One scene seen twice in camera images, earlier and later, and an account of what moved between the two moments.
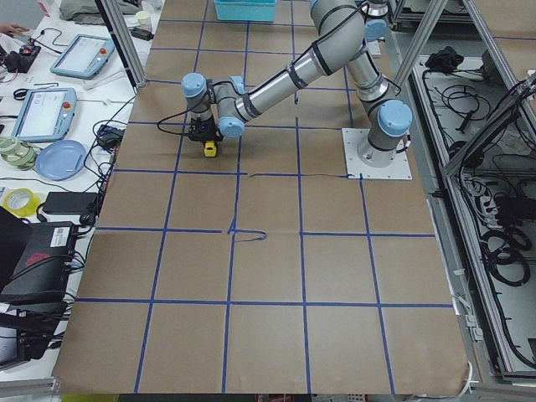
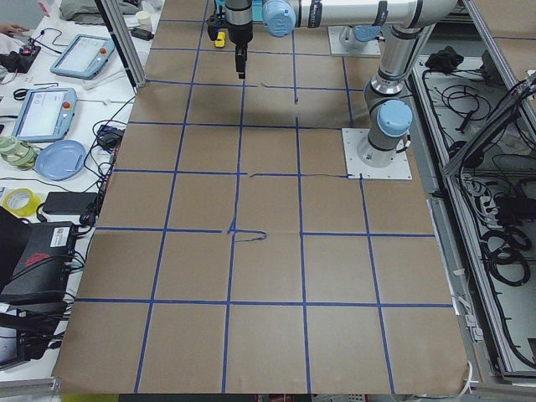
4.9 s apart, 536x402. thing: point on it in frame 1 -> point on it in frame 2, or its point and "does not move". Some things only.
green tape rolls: (17, 153) does not move
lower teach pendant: (46, 114) does not move
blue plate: (61, 160) does not move
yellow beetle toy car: (210, 149) -> (220, 40)
